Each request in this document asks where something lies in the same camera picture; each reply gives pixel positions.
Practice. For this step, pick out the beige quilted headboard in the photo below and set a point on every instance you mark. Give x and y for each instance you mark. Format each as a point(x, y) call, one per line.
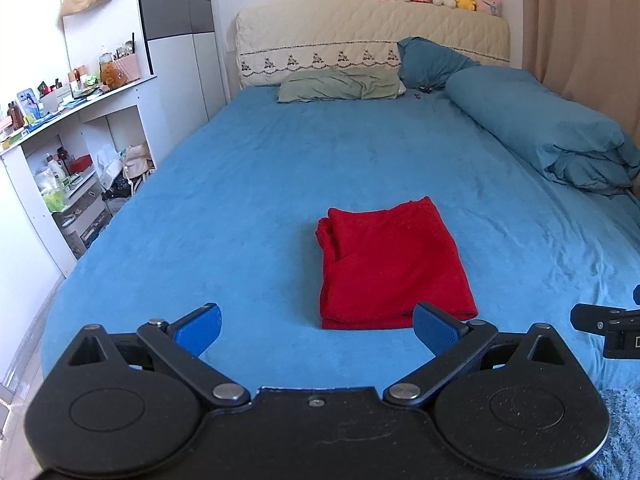
point(284, 37)

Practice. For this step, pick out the blue pillow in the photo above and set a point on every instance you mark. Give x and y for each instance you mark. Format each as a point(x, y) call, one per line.
point(425, 65)

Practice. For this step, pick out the blue fluffy rug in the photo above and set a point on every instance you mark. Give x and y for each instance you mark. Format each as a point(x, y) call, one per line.
point(619, 458)

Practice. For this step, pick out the rolled blue duvet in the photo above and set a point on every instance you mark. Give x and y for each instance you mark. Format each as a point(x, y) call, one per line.
point(566, 142)

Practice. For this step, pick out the red knit garment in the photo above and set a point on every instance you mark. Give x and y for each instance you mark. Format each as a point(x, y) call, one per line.
point(378, 265)

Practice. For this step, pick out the light pink plush toy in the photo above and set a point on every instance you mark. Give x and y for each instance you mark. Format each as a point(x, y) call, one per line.
point(490, 7)

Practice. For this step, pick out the white and grey wardrobe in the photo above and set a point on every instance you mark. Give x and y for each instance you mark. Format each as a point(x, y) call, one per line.
point(188, 77)

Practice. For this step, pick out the orange plush on shelf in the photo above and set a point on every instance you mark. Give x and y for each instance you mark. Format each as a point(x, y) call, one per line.
point(111, 76)

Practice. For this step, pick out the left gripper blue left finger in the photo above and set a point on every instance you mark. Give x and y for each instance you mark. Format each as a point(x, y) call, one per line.
point(175, 350)

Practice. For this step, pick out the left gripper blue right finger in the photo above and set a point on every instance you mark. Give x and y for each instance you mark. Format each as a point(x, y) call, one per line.
point(456, 346)

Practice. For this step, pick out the beige curtain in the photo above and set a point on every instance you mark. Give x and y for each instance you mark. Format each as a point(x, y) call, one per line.
point(588, 52)

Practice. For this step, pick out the green pillow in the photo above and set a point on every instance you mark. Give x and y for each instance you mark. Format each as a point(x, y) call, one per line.
point(356, 83)

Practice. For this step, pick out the small dark items on bed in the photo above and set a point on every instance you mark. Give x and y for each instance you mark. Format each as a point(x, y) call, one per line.
point(422, 91)

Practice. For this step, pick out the white shelf unit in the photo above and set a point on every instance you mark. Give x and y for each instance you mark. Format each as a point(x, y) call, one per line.
point(58, 168)

